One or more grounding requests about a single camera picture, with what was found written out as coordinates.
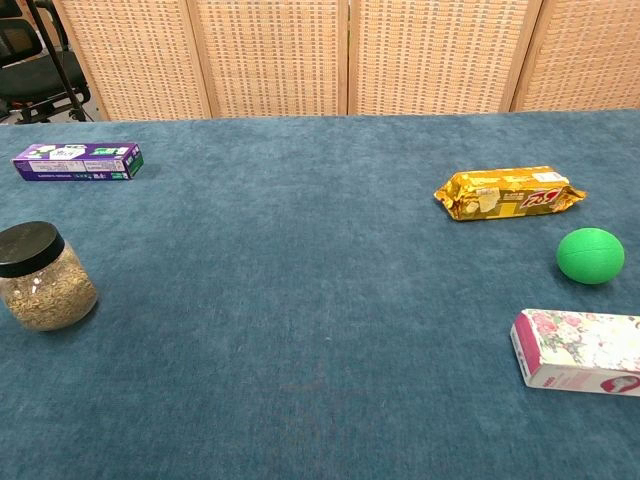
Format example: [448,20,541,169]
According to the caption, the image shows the gold foil biscuit pack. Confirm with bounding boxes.
[433,165,589,222]

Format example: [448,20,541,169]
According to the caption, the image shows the black stand pole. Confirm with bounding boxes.
[25,0,90,122]

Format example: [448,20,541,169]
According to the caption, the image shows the green ball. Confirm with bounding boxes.
[555,226,627,286]

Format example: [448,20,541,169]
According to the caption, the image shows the blue tablecloth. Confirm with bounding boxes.
[0,108,640,480]

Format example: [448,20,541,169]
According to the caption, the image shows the glass jar with black lid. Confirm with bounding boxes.
[0,221,100,333]

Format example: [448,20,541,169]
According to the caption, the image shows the woven rattan screen panel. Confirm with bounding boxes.
[51,0,212,122]
[186,0,351,119]
[509,0,640,113]
[346,0,545,117]

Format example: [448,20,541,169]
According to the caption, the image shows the black office chair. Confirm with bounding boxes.
[0,0,92,125]

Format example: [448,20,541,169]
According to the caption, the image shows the pink floral box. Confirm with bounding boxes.
[509,308,640,398]

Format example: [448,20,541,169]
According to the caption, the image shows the purple toothpaste box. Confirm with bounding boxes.
[11,142,145,183]

